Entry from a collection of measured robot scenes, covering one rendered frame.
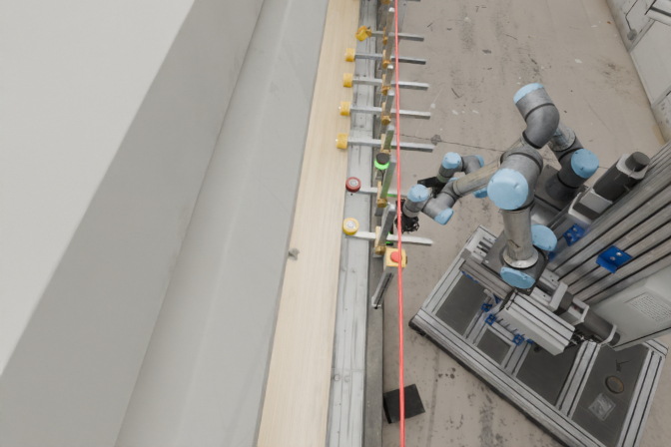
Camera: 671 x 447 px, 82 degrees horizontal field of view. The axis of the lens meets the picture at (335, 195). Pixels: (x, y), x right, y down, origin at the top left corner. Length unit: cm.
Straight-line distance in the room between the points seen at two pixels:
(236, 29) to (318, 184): 183
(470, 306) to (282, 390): 139
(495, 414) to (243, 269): 262
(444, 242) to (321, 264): 142
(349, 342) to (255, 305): 179
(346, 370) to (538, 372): 120
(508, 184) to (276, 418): 114
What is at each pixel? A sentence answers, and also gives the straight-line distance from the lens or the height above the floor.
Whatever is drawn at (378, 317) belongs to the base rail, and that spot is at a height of 70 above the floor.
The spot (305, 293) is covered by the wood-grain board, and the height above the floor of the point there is 90.
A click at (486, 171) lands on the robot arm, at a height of 145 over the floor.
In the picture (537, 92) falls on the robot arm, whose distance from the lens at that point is 174.
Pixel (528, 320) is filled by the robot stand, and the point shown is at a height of 95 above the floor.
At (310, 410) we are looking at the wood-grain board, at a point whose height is 90.
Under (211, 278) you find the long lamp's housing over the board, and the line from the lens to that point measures 16.
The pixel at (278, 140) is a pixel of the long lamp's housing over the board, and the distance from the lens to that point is 22.
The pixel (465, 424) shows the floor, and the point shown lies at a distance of 268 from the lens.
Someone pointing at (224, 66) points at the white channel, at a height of 243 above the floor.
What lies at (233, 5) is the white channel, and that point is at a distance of 18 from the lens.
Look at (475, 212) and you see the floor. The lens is 322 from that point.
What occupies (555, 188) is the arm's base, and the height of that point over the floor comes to 109.
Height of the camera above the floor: 253
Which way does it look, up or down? 56 degrees down
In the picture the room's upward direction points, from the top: 6 degrees clockwise
